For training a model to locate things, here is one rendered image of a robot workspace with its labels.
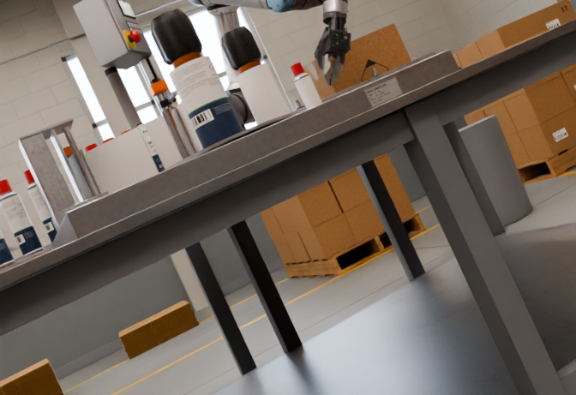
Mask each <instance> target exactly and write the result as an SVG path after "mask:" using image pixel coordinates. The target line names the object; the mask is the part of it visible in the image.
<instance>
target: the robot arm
mask: <svg viewBox="0 0 576 395"><path fill-rule="evenodd" d="M189 1H190V2H191V3H192V4H194V5H196V6H207V12H208V14H210V15H212V16H213V19H214V23H215V26H216V31H217V34H218V38H219V44H220V49H221V52H222V56H223V59H224V64H225V70H226V73H227V77H228V81H229V86H228V87H227V88H226V90H225V91H226V94H227V96H228V98H229V100H230V101H231V104H232V107H233V109H234V111H235V112H236V114H237V118H238V120H239V122H240V123H241V125H242V127H243V130H246V127H245V124H248V123H255V118H254V116H253V114H252V112H251V110H250V108H249V105H248V103H247V101H246V99H245V97H244V96H243V92H242V90H241V88H240V86H239V85H238V83H237V79H236V77H237V76H239V75H240V73H239V71H238V70H234V69H232V68H231V65H230V64H229V62H228V59H227V57H226V55H225V53H224V51H223V49H222V46H221V38H222V37H223V35H224V34H225V33H227V32H229V31H230V30H231V29H233V28H236V27H240V22H239V18H238V14H237V10H238V8H239V7H240V6H241V7H250V8H258V9H271V10H272V11H274V12H280V13H284V12H287V11H292V10H307V9H311V8H314V7H317V6H320V5H323V10H322V16H323V22H324V23H325V24H326V25H328V27H326V28H325V30H324V32H323V34H322V36H321V40H320V41H319V44H318V46H317V47H316V50H315V58H316V61H317V64H318V67H319V70H320V71H321V74H322V77H323V79H324V80H325V82H326V83H327V84H328V85H329V86H331V85H332V84H333V83H334V82H335V81H336V80H337V78H338V76H339V73H340V72H341V70H342V68H343V64H344V62H345V54H346V53H347V52H348V51H349V50H350V49H351V33H348V32H347V28H346V31H345V24H346V17H347V13H348V12H349V10H348V9H347V5H348V0H189ZM349 40H350V44H349ZM329 57H333V58H334V60H332V61H331V62H330V59H329ZM335 58H336V59H335ZM331 68H332V71H331V73H330V77H329V72H330V71H329V70H330V69H331Z"/></svg>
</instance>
